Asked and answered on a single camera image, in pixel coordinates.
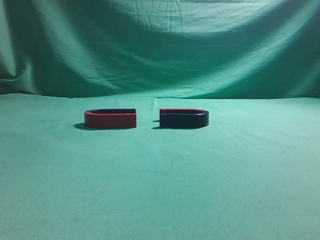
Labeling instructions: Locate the green cloth backdrop and cover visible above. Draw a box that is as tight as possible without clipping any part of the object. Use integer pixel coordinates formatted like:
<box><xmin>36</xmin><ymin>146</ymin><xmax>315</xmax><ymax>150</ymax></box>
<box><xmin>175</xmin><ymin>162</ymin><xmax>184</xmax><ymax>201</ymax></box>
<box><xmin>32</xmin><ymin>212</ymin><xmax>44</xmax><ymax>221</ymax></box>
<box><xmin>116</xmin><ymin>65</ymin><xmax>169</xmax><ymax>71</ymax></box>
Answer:
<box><xmin>0</xmin><ymin>0</ymin><xmax>320</xmax><ymax>240</ymax></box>

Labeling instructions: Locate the blue-fronted horseshoe magnet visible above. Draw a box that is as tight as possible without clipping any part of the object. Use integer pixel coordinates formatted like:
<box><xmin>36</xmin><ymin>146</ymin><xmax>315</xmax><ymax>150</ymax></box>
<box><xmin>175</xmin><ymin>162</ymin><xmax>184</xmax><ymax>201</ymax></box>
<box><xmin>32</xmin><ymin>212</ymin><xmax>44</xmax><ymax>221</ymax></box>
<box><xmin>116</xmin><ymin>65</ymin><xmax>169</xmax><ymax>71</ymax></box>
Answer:
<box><xmin>159</xmin><ymin>108</ymin><xmax>209</xmax><ymax>129</ymax></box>

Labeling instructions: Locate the left red-fronted horseshoe magnet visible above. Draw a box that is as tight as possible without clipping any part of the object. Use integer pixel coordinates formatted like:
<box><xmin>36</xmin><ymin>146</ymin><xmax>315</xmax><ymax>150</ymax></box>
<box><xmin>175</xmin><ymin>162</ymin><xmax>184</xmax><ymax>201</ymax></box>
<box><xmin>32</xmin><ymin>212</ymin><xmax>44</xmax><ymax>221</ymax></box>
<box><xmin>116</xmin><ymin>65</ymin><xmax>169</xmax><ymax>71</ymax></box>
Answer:
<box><xmin>84</xmin><ymin>108</ymin><xmax>137</xmax><ymax>129</ymax></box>

